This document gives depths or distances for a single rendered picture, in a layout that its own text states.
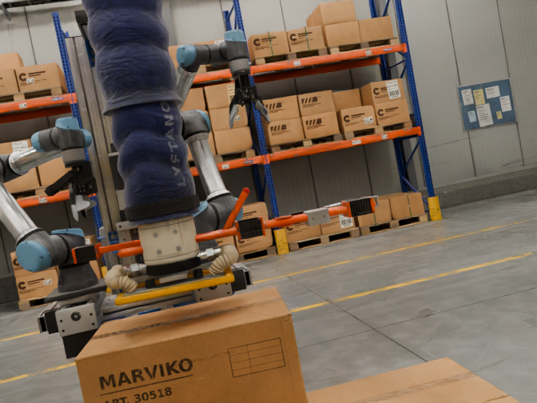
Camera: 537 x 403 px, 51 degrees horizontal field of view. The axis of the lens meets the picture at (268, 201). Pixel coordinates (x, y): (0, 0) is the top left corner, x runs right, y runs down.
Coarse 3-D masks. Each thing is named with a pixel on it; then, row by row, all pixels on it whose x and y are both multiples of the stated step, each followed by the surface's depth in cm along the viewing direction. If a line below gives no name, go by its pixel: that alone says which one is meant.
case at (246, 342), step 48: (96, 336) 174; (144, 336) 163; (192, 336) 156; (240, 336) 157; (288, 336) 158; (96, 384) 154; (144, 384) 155; (192, 384) 156; (240, 384) 157; (288, 384) 159
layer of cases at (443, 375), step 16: (416, 368) 205; (432, 368) 203; (448, 368) 200; (464, 368) 197; (352, 384) 202; (368, 384) 199; (384, 384) 197; (400, 384) 194; (416, 384) 192; (432, 384) 189; (448, 384) 187; (464, 384) 185; (480, 384) 182; (320, 400) 193; (336, 400) 191; (352, 400) 189; (368, 400) 186; (384, 400) 184; (400, 400) 182; (416, 400) 180; (432, 400) 178; (448, 400) 176; (464, 400) 174; (480, 400) 172; (496, 400) 170; (512, 400) 168
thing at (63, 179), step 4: (68, 172) 192; (72, 172) 194; (64, 176) 192; (68, 176) 192; (72, 176) 193; (60, 180) 192; (64, 180) 192; (68, 180) 193; (52, 184) 192; (56, 184) 192; (60, 184) 192; (64, 184) 194; (48, 188) 192; (52, 188) 192; (56, 188) 192; (60, 188) 195; (48, 192) 192; (52, 192) 192; (56, 192) 194; (48, 196) 193
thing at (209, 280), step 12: (204, 276) 167; (216, 276) 163; (228, 276) 162; (144, 288) 165; (156, 288) 161; (168, 288) 161; (180, 288) 160; (192, 288) 161; (120, 300) 158; (132, 300) 159; (144, 300) 159
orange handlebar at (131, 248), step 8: (336, 208) 177; (344, 208) 177; (288, 216) 175; (296, 216) 176; (304, 216) 176; (264, 224) 174; (272, 224) 174; (280, 224) 175; (288, 224) 176; (208, 232) 177; (216, 232) 173; (224, 232) 173; (232, 232) 173; (136, 240) 198; (200, 240) 172; (208, 240) 173; (104, 248) 196; (112, 248) 196; (120, 248) 197; (128, 248) 174; (136, 248) 170; (120, 256) 170; (128, 256) 170
